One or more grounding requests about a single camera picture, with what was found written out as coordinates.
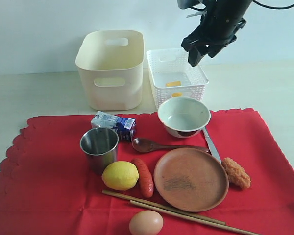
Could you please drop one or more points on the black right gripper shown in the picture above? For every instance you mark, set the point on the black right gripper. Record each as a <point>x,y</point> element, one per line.
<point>218,25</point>

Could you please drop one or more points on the yellow cheese wedge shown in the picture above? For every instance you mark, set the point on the yellow cheese wedge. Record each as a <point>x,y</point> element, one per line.
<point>173,84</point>

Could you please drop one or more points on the blue white milk carton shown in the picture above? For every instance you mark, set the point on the blue white milk carton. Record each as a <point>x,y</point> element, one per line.
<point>124,127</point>

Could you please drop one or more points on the yellow lemon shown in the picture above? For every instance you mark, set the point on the yellow lemon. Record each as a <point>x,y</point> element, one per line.
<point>120,175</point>

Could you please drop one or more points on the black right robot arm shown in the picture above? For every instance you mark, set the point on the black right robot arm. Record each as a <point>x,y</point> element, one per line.
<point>219,22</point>

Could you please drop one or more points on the white perforated plastic basket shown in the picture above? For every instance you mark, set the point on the white perforated plastic basket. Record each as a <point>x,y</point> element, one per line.
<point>169,65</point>

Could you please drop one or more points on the pale green ceramic bowl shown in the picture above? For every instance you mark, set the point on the pale green ceramic bowl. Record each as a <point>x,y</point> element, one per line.
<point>183,117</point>

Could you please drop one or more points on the cream plastic storage bin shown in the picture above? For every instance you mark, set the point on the cream plastic storage bin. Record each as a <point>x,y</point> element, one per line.
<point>110,66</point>

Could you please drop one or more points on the silver table knife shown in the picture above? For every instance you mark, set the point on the silver table knife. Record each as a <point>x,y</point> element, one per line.
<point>211,145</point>

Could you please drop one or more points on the dark wooden spoon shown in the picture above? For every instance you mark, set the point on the dark wooden spoon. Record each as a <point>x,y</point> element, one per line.
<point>144,146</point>

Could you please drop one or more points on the red scalloped cloth mat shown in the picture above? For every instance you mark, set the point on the red scalloped cloth mat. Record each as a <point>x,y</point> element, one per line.
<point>47,187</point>

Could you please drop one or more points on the brown clay plate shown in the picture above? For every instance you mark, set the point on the brown clay plate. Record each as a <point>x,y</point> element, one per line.
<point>190,180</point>

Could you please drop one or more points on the stainless steel cup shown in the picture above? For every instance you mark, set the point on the stainless steel cup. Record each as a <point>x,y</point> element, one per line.
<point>101,148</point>

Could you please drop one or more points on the red sausage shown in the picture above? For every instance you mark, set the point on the red sausage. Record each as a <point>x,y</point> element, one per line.
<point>145,178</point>

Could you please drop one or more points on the upper wooden chopstick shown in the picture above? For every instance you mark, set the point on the upper wooden chopstick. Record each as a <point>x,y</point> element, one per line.
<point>127,197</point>

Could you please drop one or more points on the wooden chopstick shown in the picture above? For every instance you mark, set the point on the wooden chopstick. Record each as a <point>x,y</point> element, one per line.
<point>127,197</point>
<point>197,220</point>

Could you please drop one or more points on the lower wooden chopstick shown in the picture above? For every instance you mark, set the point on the lower wooden chopstick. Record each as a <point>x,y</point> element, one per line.
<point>197,220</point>

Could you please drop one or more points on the brown egg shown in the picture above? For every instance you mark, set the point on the brown egg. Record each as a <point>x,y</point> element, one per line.
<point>146,223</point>

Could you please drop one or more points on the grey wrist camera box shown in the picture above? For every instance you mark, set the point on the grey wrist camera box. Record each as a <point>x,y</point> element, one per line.
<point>185,4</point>

